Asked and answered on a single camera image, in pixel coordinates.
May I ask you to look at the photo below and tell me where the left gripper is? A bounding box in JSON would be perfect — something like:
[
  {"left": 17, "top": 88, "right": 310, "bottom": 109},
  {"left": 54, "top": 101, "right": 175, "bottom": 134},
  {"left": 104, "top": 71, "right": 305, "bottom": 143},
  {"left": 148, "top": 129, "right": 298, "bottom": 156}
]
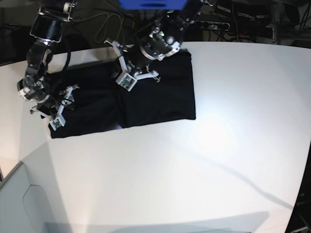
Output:
[{"left": 127, "top": 36, "right": 181, "bottom": 69}]

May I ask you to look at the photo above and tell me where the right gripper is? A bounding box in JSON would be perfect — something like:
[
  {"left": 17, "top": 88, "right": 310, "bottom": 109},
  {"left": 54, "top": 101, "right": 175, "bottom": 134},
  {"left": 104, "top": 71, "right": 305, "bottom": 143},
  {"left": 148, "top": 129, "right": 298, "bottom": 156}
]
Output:
[{"left": 17, "top": 80, "right": 60, "bottom": 117}]

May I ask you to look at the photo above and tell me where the black T-shirt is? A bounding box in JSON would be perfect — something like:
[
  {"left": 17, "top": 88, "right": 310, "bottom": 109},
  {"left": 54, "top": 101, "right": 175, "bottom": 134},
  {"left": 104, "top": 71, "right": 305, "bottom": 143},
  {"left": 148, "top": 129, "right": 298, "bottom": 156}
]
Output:
[{"left": 50, "top": 51, "right": 196, "bottom": 138}]

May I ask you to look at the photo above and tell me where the blue box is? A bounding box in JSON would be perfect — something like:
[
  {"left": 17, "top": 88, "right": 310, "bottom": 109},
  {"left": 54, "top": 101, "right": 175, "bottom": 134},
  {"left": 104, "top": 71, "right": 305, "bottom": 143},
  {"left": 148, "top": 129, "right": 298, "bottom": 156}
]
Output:
[{"left": 119, "top": 0, "right": 187, "bottom": 10}]

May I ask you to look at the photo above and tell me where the grey power strip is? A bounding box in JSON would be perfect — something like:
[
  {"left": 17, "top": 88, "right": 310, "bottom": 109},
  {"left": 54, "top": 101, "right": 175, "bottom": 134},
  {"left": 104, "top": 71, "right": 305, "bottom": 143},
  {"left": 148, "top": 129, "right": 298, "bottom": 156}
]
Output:
[{"left": 191, "top": 20, "right": 230, "bottom": 31}]

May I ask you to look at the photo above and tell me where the grey plastic panel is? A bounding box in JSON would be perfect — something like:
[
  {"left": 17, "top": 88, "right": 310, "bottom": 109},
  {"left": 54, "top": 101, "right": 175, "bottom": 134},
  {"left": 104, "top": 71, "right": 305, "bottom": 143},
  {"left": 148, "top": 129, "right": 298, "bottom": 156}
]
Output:
[{"left": 0, "top": 162, "right": 73, "bottom": 233}]

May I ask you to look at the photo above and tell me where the white coiled cable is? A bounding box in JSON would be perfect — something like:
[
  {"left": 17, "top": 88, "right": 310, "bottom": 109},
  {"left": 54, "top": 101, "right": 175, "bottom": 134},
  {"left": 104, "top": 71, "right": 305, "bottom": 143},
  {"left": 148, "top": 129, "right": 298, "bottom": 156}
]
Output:
[{"left": 72, "top": 12, "right": 137, "bottom": 44}]

